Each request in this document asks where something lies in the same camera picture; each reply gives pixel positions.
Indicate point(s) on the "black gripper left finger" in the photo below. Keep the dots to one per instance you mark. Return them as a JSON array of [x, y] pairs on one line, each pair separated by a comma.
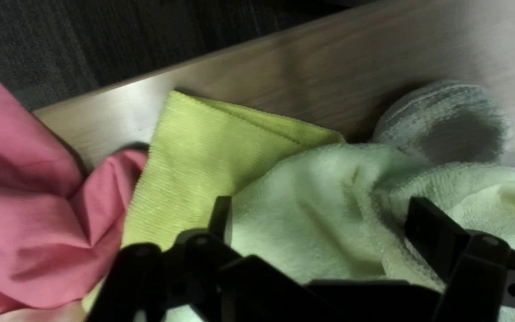
[[151, 279]]

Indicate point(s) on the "bright yellow cloth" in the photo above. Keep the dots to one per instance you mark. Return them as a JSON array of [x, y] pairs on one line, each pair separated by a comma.
[[210, 154]]

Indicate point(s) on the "white cloth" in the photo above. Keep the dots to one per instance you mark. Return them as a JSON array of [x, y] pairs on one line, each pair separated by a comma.
[[443, 118]]

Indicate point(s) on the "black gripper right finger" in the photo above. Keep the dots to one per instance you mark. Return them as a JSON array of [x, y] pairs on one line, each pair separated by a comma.
[[491, 279]]

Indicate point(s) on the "pale yellow towel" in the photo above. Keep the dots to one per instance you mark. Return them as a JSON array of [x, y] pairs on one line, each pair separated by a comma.
[[318, 208]]

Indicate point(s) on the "pink cloth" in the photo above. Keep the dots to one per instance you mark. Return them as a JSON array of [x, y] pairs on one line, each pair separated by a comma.
[[26, 208]]

